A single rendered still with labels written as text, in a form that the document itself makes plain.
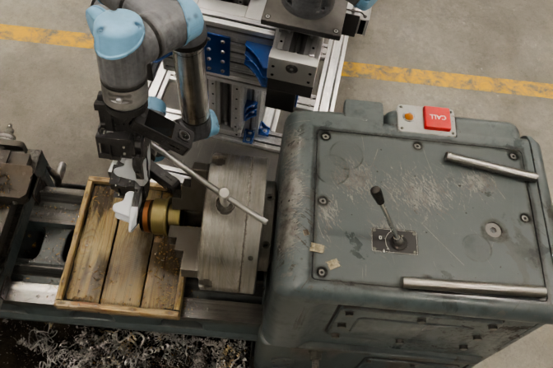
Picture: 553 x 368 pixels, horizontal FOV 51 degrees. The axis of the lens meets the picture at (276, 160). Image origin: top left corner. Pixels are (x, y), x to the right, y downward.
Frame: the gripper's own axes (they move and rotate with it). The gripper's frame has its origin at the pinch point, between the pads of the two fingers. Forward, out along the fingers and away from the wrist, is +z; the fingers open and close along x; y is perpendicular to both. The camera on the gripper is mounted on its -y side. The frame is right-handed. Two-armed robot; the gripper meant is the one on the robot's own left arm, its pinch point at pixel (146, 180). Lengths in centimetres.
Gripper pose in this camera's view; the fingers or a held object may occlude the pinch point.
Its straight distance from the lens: 115.1
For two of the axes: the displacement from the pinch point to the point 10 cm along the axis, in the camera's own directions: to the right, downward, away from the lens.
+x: -0.5, 7.1, -7.0
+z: -1.0, 7.0, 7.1
